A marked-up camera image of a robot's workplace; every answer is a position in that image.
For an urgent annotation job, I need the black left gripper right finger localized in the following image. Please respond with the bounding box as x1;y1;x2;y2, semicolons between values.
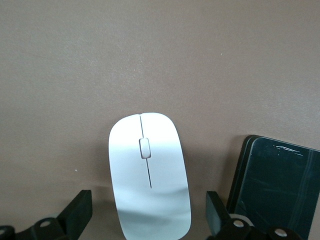
205;190;303;240

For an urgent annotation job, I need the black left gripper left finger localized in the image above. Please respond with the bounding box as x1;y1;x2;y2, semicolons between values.
0;189;93;240

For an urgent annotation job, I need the black smartphone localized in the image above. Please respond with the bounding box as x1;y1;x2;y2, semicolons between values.
226;134;320;240

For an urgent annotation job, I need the white wireless mouse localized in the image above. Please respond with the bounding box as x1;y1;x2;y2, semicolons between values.
108;112;192;240

